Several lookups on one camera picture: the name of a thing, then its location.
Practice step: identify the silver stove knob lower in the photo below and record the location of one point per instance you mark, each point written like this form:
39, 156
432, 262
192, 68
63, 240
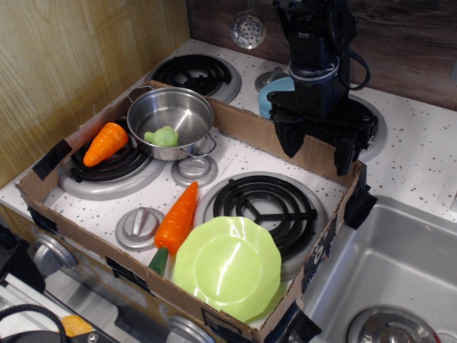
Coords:
136, 230

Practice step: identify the silver stove knob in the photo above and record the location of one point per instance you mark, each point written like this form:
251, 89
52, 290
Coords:
202, 170
269, 76
136, 230

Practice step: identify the yellow sponge piece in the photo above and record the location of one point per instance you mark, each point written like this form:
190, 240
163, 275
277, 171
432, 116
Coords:
74, 325

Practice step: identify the silver oven knob centre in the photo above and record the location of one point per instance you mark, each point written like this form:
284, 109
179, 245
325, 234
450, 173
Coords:
184, 330

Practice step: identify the green toy broccoli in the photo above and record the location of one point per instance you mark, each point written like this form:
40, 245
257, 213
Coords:
166, 136

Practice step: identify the hanging steel strainer ladle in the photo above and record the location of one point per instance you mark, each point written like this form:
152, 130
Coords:
248, 29

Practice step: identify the front right black burner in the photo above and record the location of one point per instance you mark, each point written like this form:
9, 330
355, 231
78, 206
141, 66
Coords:
286, 208

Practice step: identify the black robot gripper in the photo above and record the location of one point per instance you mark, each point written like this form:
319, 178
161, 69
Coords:
325, 111

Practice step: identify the short orange toy carrot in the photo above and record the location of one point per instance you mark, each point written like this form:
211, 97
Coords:
111, 138

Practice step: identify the silver stove knob upper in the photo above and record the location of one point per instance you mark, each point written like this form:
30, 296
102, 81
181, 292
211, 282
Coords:
202, 170

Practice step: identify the silver oven knob left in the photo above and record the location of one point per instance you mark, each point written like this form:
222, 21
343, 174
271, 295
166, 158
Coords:
51, 256

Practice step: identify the stainless steel sink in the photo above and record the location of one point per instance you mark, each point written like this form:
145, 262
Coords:
400, 256

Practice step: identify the silver sink drain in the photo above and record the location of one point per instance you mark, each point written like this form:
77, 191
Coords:
386, 323

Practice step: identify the light green plastic plate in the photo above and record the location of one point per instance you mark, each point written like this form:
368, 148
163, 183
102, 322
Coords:
231, 264

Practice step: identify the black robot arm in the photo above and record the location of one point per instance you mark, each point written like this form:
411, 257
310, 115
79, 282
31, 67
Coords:
319, 34

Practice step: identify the long orange toy carrot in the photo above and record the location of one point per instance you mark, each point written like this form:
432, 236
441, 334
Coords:
175, 228

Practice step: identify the rear left black burner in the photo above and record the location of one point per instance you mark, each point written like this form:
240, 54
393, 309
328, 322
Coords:
207, 75

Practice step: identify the silver oven knob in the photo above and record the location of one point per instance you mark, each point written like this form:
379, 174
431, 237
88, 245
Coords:
184, 330
51, 256

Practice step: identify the silver rear stove knob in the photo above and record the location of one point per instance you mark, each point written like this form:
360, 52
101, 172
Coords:
269, 76

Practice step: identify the small steel pan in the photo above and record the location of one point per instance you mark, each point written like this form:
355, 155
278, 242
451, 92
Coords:
185, 111

